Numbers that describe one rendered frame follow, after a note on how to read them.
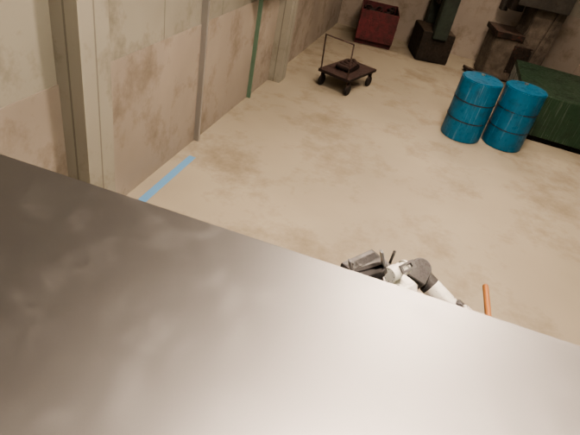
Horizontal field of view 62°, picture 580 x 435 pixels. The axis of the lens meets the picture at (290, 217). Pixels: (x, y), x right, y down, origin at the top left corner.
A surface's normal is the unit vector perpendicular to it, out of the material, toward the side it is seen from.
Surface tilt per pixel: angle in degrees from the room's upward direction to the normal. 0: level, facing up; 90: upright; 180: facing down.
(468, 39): 90
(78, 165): 90
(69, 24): 90
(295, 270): 0
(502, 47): 90
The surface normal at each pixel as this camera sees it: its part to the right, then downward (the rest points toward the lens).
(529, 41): -0.11, 0.57
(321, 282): 0.18, -0.79
